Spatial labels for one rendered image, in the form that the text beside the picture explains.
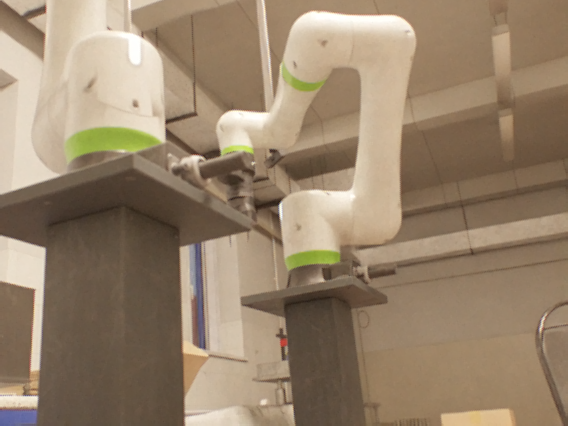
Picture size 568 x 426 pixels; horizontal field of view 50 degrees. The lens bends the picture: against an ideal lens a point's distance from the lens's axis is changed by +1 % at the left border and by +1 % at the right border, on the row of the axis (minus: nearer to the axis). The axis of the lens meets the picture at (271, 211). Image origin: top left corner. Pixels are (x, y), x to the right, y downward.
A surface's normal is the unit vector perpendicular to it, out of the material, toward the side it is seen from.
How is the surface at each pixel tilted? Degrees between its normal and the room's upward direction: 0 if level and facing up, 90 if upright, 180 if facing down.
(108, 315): 90
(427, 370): 90
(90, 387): 90
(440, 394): 90
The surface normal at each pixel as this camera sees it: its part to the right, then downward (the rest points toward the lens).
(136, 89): 0.60, -0.32
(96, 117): -0.16, -0.33
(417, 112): -0.37, -0.29
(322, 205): 0.18, -0.38
